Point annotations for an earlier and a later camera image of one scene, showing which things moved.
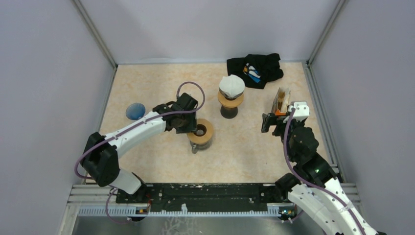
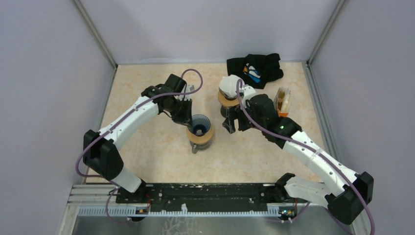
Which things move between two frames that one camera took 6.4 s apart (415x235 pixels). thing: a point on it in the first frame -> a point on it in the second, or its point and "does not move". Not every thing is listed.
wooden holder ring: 204,138 does not move
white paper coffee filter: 232,85 does not move
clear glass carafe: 195,147 does not move
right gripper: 270,119 -> 235,112
